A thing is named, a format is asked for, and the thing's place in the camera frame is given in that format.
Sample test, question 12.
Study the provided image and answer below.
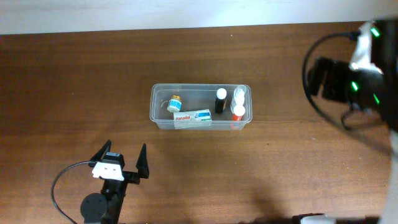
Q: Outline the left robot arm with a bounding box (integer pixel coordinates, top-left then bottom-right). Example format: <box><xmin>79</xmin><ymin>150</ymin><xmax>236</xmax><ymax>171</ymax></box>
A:
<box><xmin>80</xmin><ymin>140</ymin><xmax>150</xmax><ymax>224</ymax></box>

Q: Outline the small jar gold lid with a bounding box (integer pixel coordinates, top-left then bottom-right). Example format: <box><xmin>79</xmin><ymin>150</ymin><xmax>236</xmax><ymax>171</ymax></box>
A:
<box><xmin>167</xmin><ymin>95</ymin><xmax>182</xmax><ymax>113</ymax></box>

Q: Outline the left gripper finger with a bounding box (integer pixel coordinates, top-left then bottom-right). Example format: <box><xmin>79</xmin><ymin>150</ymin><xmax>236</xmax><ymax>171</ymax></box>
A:
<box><xmin>89</xmin><ymin>139</ymin><xmax>111</xmax><ymax>165</ymax></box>
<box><xmin>136</xmin><ymin>144</ymin><xmax>149</xmax><ymax>179</ymax></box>

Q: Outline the clear plastic container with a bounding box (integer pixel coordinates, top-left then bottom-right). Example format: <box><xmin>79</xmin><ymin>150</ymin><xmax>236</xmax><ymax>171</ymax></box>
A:
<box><xmin>149</xmin><ymin>83</ymin><xmax>253</xmax><ymax>131</ymax></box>

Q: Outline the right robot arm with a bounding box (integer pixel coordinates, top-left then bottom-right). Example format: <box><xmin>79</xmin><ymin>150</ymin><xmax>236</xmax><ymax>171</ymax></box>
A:
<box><xmin>302</xmin><ymin>16</ymin><xmax>397</xmax><ymax>223</ymax></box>

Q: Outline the orange tube white cap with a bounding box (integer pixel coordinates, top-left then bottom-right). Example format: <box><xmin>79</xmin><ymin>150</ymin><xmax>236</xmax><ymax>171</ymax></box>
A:
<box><xmin>231</xmin><ymin>105</ymin><xmax>246</xmax><ymax>129</ymax></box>

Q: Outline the dark bottle white cap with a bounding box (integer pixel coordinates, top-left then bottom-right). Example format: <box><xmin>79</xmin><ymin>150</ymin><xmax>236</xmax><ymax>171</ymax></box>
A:
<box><xmin>215</xmin><ymin>88</ymin><xmax>227</xmax><ymax>114</ymax></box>

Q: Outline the white medicine box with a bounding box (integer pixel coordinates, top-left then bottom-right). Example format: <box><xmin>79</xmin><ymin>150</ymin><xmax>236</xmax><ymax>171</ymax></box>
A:
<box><xmin>174</xmin><ymin>110</ymin><xmax>212</xmax><ymax>129</ymax></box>

